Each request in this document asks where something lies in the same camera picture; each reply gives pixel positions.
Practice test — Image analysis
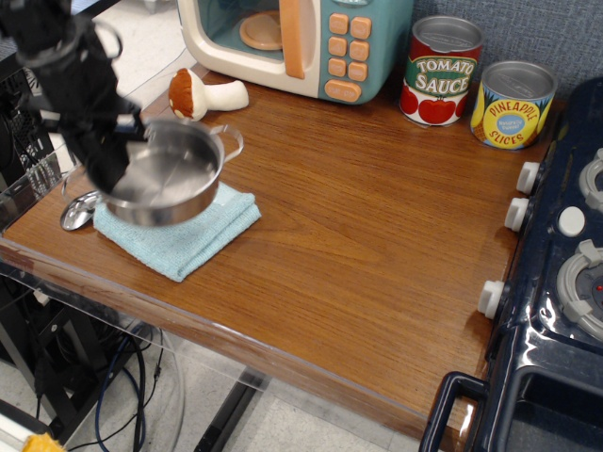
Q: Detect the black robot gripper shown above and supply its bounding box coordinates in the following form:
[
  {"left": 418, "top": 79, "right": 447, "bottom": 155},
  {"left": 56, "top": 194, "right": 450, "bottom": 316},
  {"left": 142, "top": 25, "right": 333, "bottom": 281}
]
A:
[{"left": 18, "top": 41, "right": 145, "bottom": 194}]

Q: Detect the silver steel pot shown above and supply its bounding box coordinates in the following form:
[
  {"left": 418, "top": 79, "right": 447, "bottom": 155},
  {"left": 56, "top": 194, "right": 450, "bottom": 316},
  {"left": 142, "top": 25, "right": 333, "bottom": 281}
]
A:
[{"left": 60, "top": 117, "right": 245, "bottom": 228}]

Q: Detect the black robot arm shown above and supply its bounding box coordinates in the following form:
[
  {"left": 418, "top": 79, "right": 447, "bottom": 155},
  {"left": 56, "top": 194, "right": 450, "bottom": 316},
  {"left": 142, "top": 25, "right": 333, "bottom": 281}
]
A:
[{"left": 1, "top": 1, "right": 145, "bottom": 193}]

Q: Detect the light blue folded rag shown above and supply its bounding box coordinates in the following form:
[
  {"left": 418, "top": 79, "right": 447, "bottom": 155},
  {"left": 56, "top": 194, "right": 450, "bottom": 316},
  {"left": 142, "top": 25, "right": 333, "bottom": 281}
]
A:
[{"left": 93, "top": 183, "right": 261, "bottom": 283}]

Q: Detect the white stove knob top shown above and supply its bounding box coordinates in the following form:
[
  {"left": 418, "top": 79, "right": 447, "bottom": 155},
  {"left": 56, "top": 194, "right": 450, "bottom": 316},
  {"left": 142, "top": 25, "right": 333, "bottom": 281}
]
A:
[{"left": 515, "top": 162, "right": 540, "bottom": 195}]

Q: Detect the white stove knob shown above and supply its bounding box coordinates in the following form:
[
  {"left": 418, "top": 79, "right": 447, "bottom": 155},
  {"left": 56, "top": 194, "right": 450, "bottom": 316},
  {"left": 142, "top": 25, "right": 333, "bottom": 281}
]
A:
[
  {"left": 478, "top": 281, "right": 505, "bottom": 319},
  {"left": 515, "top": 162, "right": 540, "bottom": 195},
  {"left": 504, "top": 198, "right": 529, "bottom": 233}
]

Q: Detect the clear acrylic table guard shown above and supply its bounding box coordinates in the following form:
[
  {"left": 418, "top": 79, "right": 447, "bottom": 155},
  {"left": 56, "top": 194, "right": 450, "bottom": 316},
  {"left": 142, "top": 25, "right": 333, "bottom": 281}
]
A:
[{"left": 0, "top": 136, "right": 453, "bottom": 425}]

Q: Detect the plush mushroom toy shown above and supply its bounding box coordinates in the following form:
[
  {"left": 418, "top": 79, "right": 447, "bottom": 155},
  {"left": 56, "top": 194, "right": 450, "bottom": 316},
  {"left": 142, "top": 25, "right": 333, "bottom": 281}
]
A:
[{"left": 168, "top": 69, "right": 250, "bottom": 121}]

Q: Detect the toy microwave teal cream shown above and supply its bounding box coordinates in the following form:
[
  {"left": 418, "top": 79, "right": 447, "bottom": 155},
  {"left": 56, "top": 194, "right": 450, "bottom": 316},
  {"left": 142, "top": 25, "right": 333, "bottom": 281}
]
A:
[{"left": 177, "top": 0, "right": 414, "bottom": 105}]

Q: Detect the tomato sauce can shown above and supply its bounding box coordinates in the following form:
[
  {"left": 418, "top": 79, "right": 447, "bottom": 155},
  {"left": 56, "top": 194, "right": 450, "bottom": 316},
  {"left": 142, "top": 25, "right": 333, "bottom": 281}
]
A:
[{"left": 399, "top": 15, "right": 484, "bottom": 126}]

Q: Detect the white stove knob bottom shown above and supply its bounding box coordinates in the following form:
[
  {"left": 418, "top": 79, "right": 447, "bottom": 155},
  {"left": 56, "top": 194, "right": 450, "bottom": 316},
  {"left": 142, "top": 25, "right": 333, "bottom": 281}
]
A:
[{"left": 478, "top": 281, "right": 505, "bottom": 319}]

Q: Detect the pineapple slices can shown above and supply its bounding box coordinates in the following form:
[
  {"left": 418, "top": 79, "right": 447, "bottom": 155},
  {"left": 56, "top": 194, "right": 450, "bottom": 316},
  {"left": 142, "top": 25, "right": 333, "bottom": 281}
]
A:
[{"left": 470, "top": 60, "right": 558, "bottom": 151}]

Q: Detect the white stove knob middle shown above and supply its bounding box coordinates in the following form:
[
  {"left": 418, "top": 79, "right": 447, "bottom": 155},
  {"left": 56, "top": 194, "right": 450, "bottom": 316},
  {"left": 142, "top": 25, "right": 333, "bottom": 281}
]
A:
[{"left": 504, "top": 198, "right": 529, "bottom": 233}]

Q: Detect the dark blue toy stove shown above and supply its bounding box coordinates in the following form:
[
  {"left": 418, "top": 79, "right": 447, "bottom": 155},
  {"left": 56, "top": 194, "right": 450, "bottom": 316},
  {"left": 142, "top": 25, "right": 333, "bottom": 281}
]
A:
[{"left": 420, "top": 78, "right": 602, "bottom": 451}]

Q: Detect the green handled ice cream scoop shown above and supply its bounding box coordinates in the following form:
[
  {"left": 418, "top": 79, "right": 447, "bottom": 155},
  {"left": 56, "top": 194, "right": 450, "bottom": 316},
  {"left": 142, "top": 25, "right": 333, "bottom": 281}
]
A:
[{"left": 60, "top": 190, "right": 101, "bottom": 232}]

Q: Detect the blue cable under table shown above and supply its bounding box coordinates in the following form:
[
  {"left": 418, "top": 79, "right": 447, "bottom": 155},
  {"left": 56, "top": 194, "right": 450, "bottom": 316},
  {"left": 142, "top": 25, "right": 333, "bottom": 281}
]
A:
[{"left": 93, "top": 329, "right": 148, "bottom": 452}]

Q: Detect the black cable under table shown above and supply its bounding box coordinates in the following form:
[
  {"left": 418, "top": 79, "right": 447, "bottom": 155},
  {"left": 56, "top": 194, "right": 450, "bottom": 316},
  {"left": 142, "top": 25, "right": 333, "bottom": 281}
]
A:
[{"left": 65, "top": 329, "right": 166, "bottom": 452}]

